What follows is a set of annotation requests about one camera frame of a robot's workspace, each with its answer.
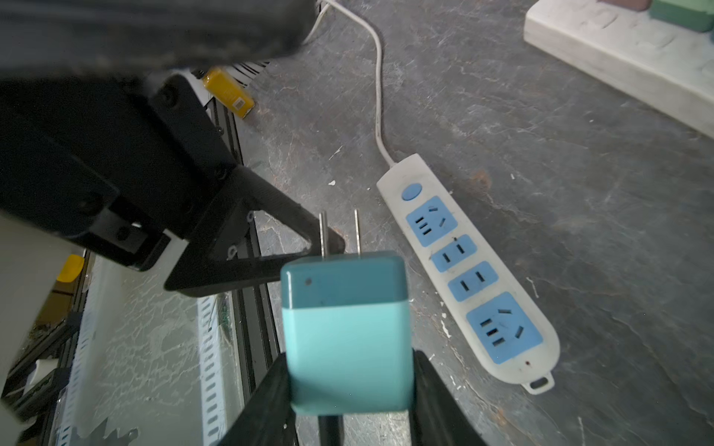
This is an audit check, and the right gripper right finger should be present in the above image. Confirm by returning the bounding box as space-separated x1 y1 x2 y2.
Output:
409 350 486 446

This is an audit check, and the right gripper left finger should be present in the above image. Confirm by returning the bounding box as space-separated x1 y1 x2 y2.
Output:
218 353 295 446

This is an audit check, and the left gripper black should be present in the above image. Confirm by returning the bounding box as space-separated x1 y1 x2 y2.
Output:
1 75 324 297

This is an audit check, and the white blue power strip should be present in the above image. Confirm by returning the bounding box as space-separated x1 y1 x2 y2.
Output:
377 154 561 395

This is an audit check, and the light teal charger plug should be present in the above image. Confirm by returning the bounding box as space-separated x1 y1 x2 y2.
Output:
281 213 415 416

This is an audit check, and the white multicolour power strip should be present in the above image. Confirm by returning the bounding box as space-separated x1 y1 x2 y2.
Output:
524 1 713 137

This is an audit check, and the green charger plug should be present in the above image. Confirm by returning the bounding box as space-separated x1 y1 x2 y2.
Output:
649 0 713 33

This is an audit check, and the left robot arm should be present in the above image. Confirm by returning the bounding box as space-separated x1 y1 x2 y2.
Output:
1 1 320 297

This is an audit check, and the yellow bottle black cap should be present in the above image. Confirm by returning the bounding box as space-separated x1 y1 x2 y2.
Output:
201 68 255 119

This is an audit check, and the white slotted cable duct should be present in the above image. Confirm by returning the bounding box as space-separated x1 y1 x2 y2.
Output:
197 295 227 446

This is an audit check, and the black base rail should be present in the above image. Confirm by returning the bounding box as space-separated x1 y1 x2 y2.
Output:
206 100 280 401

